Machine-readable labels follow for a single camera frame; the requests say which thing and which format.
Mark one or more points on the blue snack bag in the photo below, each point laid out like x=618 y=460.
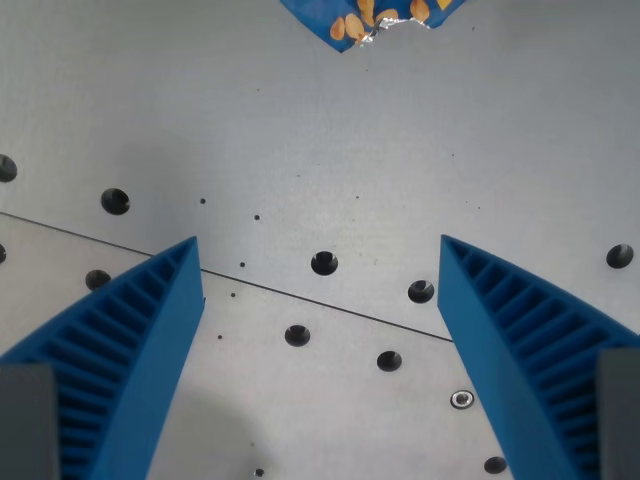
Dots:
x=369 y=21

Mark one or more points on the silver socket screw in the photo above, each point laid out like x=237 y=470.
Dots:
x=461 y=399

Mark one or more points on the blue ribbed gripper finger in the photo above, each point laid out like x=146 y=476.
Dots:
x=130 y=350
x=510 y=350

